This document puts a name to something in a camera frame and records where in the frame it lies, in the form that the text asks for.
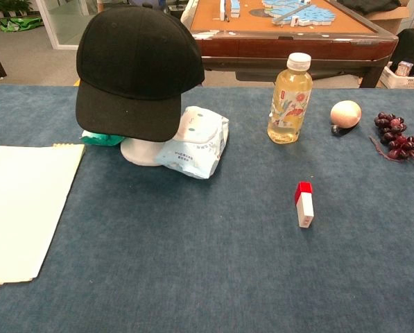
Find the white upright tile stack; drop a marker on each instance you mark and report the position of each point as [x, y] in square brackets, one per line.
[222, 10]

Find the black cloth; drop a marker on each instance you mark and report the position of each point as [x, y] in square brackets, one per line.
[366, 5]

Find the pale yellow notepad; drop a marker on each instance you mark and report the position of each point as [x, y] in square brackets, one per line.
[19, 208]

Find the yellow tea drink bottle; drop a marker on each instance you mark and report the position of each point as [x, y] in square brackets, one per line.
[290, 104]

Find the bright green bag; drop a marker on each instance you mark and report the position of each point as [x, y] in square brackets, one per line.
[19, 25]

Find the glass partition panel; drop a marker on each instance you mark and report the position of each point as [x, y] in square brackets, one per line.
[64, 21]

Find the blue table cloth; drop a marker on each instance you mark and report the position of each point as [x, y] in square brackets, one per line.
[192, 260]

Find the green potted plants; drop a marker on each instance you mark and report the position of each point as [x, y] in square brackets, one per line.
[5, 7]

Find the dark purple grape bunch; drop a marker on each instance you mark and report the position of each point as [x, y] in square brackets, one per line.
[397, 142]

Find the beige egg-shaped ball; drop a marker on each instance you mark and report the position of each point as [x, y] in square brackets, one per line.
[345, 112]

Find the light blue wet wipes pack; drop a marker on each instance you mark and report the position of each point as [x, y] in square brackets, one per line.
[196, 145]

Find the small drink carton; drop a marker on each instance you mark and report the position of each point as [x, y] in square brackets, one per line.
[404, 68]

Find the black baseball cap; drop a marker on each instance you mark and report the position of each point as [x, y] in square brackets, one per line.
[137, 62]

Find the wooden mahjong table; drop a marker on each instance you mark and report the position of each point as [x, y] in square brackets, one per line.
[297, 45]

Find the red and white small box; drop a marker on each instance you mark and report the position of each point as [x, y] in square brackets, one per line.
[305, 211]

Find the white plastic crate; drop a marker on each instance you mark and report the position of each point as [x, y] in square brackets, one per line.
[401, 82]

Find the green crumpled bag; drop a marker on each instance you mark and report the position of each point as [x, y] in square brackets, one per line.
[99, 139]

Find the white foam mannequin head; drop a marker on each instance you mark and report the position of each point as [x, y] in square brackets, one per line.
[137, 152]

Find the blue mahjong tile cluster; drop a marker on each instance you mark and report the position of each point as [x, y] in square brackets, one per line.
[303, 12]

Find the black bag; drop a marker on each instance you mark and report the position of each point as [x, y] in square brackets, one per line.
[413, 45]

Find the blue short tile row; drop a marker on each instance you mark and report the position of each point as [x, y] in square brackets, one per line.
[235, 8]

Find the cardboard box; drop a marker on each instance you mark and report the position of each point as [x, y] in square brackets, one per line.
[390, 21]

